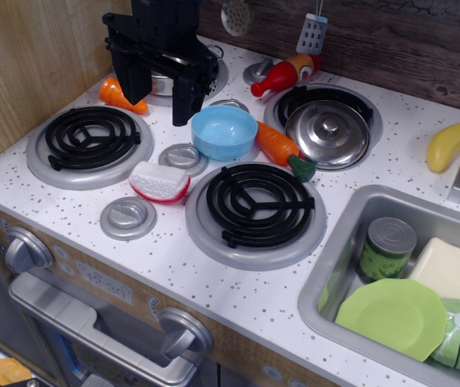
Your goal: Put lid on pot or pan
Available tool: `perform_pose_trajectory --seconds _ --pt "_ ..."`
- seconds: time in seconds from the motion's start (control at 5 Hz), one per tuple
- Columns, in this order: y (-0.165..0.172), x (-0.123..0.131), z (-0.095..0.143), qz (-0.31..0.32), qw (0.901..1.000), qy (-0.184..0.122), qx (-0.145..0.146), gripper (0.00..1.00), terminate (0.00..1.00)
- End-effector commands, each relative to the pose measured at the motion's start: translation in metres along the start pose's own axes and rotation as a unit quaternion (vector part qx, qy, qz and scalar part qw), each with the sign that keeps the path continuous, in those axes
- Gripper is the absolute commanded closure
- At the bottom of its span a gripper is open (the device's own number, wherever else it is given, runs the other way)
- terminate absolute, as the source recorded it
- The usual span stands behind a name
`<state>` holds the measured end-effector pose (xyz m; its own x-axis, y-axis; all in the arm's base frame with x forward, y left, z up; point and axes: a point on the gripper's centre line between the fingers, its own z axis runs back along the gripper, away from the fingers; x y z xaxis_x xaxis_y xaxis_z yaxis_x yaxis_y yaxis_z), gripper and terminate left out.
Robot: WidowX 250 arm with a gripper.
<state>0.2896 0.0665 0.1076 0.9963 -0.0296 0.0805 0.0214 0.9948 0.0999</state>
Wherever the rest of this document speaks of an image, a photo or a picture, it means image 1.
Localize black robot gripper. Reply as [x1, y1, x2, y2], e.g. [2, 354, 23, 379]
[102, 1, 218, 127]

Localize light blue plastic bowl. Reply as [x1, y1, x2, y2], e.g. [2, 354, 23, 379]
[191, 106, 258, 161]

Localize orange toy carrot green stem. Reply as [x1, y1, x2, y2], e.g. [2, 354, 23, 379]
[255, 121, 316, 182]

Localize steel pot lid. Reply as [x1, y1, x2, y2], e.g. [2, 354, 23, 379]
[285, 100, 370, 170]

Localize small steel pot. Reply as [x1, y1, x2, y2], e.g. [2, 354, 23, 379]
[149, 44, 225, 98]

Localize orange carrot tip piece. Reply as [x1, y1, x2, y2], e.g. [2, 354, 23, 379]
[98, 77, 148, 114]

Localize back left grey burner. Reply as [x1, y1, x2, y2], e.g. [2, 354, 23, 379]
[144, 58, 229, 107]

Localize grey stove knob middle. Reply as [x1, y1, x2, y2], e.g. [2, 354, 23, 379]
[158, 144, 209, 177]

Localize grey stove knob behind bowl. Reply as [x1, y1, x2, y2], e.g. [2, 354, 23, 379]
[210, 98, 249, 113]

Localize front left black burner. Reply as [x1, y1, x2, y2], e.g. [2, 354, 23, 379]
[26, 106, 154, 190]

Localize black burner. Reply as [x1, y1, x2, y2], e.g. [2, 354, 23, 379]
[185, 163, 326, 271]
[263, 84, 383, 170]
[26, 106, 154, 190]

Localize grey stove knob back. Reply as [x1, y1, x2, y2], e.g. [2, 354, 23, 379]
[242, 58, 274, 85]

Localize red white toy radish slice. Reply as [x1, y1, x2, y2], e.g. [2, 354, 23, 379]
[129, 161, 191, 204]

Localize silver perforated toy ladle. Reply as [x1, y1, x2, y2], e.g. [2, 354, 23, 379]
[221, 0, 253, 37]

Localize back right black burner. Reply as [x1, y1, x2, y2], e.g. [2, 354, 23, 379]
[263, 84, 383, 170]

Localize red toy ketchup bottle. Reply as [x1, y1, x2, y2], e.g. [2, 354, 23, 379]
[251, 53, 321, 98]

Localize grey stove knob front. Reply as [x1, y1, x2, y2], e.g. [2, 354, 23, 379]
[100, 197, 157, 241]

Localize front right black burner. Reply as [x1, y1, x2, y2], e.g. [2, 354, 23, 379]
[185, 163, 326, 271]

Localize grey toy spatula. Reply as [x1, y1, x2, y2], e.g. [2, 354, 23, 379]
[296, 13, 328, 55]

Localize grey oven dial left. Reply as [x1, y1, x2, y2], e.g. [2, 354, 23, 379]
[5, 227, 54, 273]

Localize grey oven dial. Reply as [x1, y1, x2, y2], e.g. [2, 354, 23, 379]
[5, 227, 54, 273]
[159, 306, 213, 360]

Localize silver toy sink basin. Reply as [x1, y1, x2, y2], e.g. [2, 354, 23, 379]
[298, 185, 460, 386]

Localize grey oven dial right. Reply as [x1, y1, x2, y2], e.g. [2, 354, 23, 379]
[159, 306, 213, 360]

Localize green toy tin can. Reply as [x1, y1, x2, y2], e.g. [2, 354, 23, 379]
[357, 217, 417, 284]

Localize yellow toy banana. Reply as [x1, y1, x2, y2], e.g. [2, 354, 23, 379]
[425, 123, 460, 173]

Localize orange toy on floor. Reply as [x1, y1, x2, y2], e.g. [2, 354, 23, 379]
[0, 358, 32, 386]

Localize green plastic plate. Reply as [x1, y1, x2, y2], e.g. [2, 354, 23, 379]
[335, 279, 448, 361]

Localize cream toy cutting board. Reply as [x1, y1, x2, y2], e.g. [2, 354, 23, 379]
[408, 237, 460, 299]

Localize green toy cabbage half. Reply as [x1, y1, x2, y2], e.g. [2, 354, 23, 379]
[431, 298, 460, 368]

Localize grey oven door handle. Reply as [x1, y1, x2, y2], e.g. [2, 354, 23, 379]
[9, 273, 197, 386]

